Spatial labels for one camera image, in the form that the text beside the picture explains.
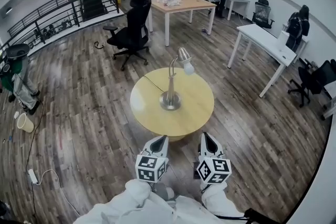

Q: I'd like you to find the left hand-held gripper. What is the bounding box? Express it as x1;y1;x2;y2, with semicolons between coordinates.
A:
135;135;170;183

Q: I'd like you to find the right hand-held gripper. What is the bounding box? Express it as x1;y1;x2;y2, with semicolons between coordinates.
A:
196;132;232;185

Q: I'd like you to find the silver desk lamp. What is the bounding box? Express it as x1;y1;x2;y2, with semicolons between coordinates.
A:
159;47;196;112

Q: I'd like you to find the person's left forearm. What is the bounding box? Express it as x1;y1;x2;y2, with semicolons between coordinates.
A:
103;178;160;221

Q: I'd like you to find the person's right forearm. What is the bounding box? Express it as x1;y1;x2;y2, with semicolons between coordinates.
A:
201;182;245;218

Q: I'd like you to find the long white desk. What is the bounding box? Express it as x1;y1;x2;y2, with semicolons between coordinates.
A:
227;23;298;99

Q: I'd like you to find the wooden desk with white legs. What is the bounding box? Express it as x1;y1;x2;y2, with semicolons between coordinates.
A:
151;0;217;47

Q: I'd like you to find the small white desk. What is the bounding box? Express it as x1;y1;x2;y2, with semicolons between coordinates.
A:
225;0;251;22

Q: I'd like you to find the round yellow wooden table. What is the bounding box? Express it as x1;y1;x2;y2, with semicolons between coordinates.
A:
130;67;215;142

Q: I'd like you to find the person's white suit body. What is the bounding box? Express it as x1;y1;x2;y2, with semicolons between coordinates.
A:
78;182;246;224

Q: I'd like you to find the black high-back office chair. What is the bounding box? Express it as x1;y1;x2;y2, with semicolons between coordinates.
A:
102;0;153;72

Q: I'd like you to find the black mesh office chair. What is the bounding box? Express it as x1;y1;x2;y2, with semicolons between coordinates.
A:
288;59;336;109

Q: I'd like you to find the white cylindrical container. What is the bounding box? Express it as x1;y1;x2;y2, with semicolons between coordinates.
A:
277;30;289;52

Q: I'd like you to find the white power adapter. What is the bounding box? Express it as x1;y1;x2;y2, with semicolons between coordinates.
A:
27;168;39;183

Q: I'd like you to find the black office chair with papers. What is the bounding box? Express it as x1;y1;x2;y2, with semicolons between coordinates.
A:
251;0;275;30

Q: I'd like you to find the clutter of small items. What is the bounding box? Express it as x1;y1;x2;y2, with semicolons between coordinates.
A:
156;0;184;7

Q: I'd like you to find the dark staircase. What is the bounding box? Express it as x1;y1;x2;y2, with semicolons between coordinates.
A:
80;0;106;22

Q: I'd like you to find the black metal railing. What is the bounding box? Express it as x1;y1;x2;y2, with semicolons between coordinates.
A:
0;0;120;54

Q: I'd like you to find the black lamp cable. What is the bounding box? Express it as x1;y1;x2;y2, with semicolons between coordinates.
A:
143;74;165;93

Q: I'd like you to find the white cable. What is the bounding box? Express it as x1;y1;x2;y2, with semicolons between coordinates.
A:
35;169;79;216

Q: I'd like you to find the long black floor cable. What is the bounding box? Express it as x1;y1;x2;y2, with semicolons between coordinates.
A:
25;101;45;221

